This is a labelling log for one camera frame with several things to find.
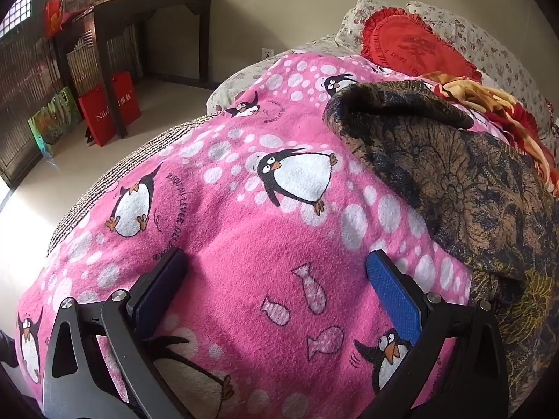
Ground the window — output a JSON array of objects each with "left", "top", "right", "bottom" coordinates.
[{"left": 0, "top": 0, "right": 58, "bottom": 40}]

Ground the brown blue floral patterned garment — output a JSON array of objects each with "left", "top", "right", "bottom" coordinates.
[{"left": 322, "top": 79, "right": 559, "bottom": 406}]

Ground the red paper bag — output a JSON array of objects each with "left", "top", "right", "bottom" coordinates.
[
  {"left": 111, "top": 71, "right": 141, "bottom": 125},
  {"left": 78, "top": 84, "right": 116, "bottom": 147}
]

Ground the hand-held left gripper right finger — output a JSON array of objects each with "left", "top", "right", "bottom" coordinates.
[{"left": 354, "top": 250, "right": 509, "bottom": 419}]

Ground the dark wooden table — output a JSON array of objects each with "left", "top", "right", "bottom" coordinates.
[{"left": 52, "top": 0, "right": 213, "bottom": 138}]

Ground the red ruffled heart pillow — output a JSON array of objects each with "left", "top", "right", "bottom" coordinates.
[{"left": 359, "top": 7, "right": 483, "bottom": 83}]

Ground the green printed gift bag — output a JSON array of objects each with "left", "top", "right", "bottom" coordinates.
[{"left": 27, "top": 86, "right": 81, "bottom": 158}]

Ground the orange red floral blanket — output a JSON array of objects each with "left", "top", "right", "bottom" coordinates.
[{"left": 421, "top": 71, "right": 559, "bottom": 197}]

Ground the floral print pillow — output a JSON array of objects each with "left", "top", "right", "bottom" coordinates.
[{"left": 336, "top": 0, "right": 559, "bottom": 140}]

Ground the small red gift bag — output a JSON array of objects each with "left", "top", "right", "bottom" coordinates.
[{"left": 45, "top": 0, "right": 64, "bottom": 38}]

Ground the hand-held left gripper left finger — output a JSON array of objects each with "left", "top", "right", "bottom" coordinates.
[{"left": 42, "top": 247, "right": 188, "bottom": 419}]

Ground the dark wooden lattice door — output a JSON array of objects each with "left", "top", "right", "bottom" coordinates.
[{"left": 0, "top": 30, "right": 59, "bottom": 188}]

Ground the pink penguin print blanket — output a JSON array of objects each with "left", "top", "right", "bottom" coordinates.
[{"left": 15, "top": 50, "right": 494, "bottom": 419}]

